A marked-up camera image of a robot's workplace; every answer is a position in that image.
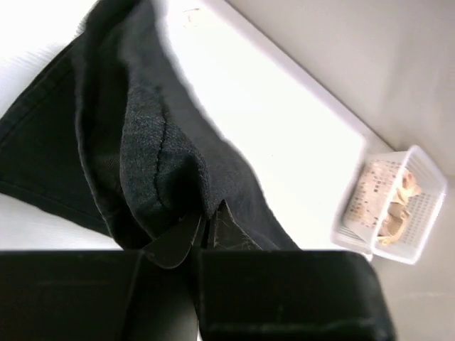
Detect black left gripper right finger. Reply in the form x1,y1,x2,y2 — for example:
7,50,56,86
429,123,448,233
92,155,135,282
194,203,397,340

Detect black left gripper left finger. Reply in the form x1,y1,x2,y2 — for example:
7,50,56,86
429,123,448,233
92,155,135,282
1,215,205,340

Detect black trousers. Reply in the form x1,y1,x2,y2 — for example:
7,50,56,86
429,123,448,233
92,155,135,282
1,1,296,250

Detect beige trousers in basket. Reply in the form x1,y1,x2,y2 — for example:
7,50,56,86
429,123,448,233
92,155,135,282
378,169,421,245

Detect white plastic basket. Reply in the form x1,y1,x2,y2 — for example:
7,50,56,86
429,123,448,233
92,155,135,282
333,145,448,264

